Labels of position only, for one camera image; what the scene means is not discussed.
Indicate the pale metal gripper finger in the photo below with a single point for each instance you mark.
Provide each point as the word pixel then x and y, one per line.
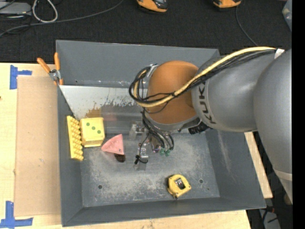
pixel 137 128
pixel 142 157

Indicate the grey metal bin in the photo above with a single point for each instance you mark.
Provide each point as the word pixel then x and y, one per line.
pixel 147 175

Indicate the pink triangular wedge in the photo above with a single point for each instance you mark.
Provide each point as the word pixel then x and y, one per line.
pixel 114 146

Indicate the yellow cube with green dots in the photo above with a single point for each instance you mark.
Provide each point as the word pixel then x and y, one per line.
pixel 92 131

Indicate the yellow tape measure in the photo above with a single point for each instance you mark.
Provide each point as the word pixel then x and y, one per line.
pixel 178 185

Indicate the yellow studded toy block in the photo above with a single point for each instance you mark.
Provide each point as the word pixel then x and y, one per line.
pixel 75 138

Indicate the brown cardboard board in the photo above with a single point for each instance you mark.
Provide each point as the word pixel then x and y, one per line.
pixel 35 147

